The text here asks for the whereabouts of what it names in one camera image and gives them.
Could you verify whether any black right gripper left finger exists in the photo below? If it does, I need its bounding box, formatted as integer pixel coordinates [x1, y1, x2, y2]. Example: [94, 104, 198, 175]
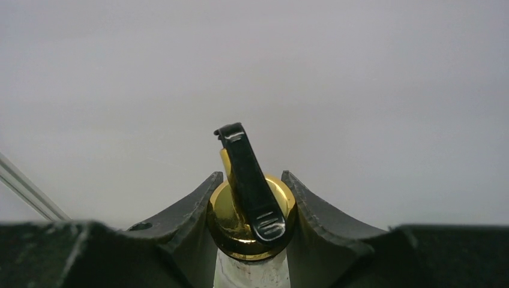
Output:
[1, 172, 223, 287]

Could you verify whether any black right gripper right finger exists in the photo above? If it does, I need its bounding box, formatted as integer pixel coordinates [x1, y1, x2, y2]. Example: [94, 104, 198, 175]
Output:
[281, 170, 508, 287]

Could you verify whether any oil bottle with black spout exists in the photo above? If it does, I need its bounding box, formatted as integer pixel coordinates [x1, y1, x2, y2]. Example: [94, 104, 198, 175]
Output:
[206, 122, 297, 287]

